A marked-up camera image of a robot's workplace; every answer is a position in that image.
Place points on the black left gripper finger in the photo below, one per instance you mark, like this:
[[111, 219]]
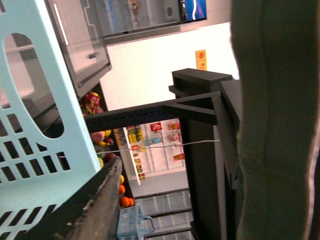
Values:
[[90, 214]]

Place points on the light turquoise shopping basket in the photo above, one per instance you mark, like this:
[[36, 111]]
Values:
[[46, 154]]

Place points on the grey basket handle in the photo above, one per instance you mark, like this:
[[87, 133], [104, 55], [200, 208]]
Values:
[[276, 44]]

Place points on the small blue basket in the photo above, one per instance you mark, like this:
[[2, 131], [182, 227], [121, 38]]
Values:
[[131, 224]]

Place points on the glass top freezer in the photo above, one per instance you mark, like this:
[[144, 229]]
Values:
[[78, 30]]

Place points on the white wall goods shelf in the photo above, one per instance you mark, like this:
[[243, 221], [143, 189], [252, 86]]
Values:
[[153, 149]]

